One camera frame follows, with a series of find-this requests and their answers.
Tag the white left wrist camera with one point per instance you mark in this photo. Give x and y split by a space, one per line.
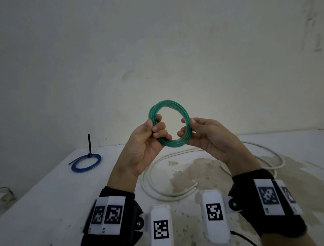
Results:
160 213

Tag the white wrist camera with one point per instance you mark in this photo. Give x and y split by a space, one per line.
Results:
160 213
215 233

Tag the person's right hand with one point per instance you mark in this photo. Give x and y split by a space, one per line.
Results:
220 144

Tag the black left wristband with markers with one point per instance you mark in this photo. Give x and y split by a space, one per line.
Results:
116 235

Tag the black zip tie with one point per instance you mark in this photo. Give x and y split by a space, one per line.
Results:
89 144

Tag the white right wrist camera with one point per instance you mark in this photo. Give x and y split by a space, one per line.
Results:
215 233

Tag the person's left forearm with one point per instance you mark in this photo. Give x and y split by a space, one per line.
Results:
122 180

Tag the person's right forearm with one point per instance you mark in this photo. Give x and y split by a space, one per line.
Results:
245 167

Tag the person's left hand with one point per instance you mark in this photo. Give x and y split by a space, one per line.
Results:
141 149

